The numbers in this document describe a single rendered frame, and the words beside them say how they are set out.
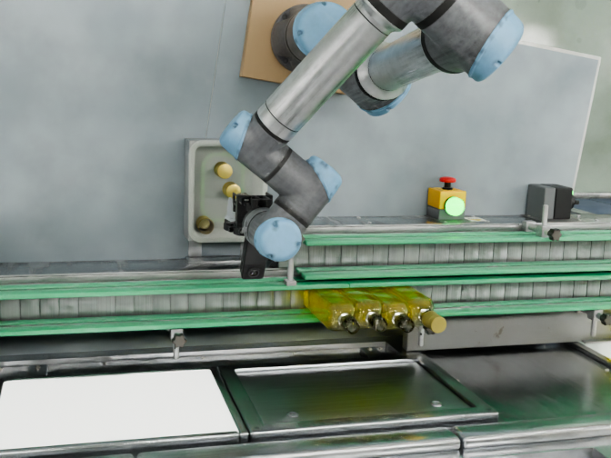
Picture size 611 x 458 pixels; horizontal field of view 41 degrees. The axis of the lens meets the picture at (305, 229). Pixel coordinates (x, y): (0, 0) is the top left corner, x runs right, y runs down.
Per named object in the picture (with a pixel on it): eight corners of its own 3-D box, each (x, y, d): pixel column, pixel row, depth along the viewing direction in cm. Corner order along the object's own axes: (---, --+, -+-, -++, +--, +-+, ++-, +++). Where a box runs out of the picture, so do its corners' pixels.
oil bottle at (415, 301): (375, 302, 189) (411, 329, 169) (376, 278, 188) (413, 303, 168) (397, 301, 190) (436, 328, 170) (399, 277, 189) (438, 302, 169)
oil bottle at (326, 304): (303, 305, 184) (331, 334, 164) (304, 282, 183) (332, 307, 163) (326, 304, 186) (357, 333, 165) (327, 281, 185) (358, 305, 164)
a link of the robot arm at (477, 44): (347, 37, 175) (480, -45, 124) (398, 84, 179) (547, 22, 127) (315, 80, 173) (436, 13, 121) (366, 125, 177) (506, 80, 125)
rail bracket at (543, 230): (517, 230, 196) (548, 241, 183) (520, 200, 195) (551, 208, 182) (532, 230, 197) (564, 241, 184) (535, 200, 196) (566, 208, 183)
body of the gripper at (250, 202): (267, 191, 165) (282, 199, 154) (266, 233, 167) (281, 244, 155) (230, 191, 163) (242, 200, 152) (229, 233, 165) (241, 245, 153)
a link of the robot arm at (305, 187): (303, 141, 139) (262, 191, 139) (351, 183, 142) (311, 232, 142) (293, 140, 147) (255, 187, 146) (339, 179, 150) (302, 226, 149)
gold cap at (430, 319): (438, 324, 167) (448, 331, 163) (423, 329, 167) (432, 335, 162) (436, 308, 167) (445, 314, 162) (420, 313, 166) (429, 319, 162)
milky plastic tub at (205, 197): (183, 235, 187) (188, 243, 179) (184, 136, 183) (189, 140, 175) (257, 234, 191) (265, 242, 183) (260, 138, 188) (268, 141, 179)
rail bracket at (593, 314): (566, 326, 205) (599, 343, 192) (569, 300, 203) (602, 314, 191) (580, 326, 206) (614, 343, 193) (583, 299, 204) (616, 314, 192)
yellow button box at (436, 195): (425, 214, 203) (437, 220, 196) (427, 184, 201) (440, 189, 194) (451, 214, 204) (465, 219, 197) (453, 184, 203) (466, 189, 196)
